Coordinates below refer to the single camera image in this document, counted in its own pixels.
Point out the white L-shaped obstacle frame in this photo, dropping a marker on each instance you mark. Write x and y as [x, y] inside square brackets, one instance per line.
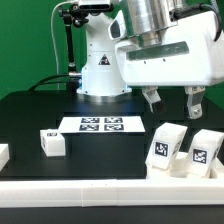
[89, 193]

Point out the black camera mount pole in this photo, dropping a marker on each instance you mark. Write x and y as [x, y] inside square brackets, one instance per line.
[72, 17]

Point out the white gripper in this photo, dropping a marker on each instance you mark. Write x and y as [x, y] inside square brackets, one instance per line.
[189, 55]

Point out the white block at left edge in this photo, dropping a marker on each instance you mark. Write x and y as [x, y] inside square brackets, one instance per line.
[4, 155]

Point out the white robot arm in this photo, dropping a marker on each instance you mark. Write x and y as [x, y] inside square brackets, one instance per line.
[152, 43]

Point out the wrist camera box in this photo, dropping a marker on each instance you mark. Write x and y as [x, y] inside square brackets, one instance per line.
[117, 29]

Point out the white tag base sheet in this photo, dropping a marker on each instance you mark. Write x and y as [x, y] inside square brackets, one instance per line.
[109, 124]

